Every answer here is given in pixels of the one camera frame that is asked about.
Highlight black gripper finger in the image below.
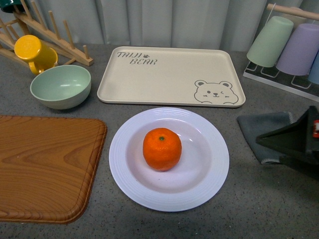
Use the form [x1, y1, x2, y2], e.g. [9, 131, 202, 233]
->
[256, 106, 319, 172]

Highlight white ridged plate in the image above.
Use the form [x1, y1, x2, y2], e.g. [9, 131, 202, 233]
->
[109, 108, 229, 212]

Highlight orange mandarin fruit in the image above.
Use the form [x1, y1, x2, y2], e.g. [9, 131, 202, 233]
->
[143, 128, 182, 171]

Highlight grey cloth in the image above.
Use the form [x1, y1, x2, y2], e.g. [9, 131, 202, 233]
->
[237, 112, 293, 165]

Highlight white cup holder rack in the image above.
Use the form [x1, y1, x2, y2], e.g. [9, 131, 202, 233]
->
[243, 3, 319, 101]

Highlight blue cup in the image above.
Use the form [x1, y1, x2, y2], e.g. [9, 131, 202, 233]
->
[308, 52, 319, 85]

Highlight purple cup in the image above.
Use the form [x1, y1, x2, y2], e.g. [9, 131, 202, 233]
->
[276, 23, 319, 76]

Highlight light green cup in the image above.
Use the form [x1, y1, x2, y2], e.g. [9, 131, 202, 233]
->
[247, 16, 294, 68]

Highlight beige bear tray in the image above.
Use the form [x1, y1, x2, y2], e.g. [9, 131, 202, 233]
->
[97, 46, 246, 108]

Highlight grey curtain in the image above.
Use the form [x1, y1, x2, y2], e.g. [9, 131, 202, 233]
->
[0, 0, 319, 52]

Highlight light green bowl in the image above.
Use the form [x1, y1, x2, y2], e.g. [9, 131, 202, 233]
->
[30, 65, 91, 110]

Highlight wooden cutting board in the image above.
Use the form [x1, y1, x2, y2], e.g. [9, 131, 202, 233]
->
[0, 116, 107, 224]

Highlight yellow mug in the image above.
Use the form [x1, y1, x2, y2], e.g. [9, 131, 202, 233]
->
[14, 35, 58, 75]

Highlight wooden peg drying rack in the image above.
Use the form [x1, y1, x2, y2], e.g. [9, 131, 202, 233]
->
[0, 0, 94, 67]

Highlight dark green mug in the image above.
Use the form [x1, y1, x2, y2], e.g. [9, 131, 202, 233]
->
[0, 0, 24, 13]

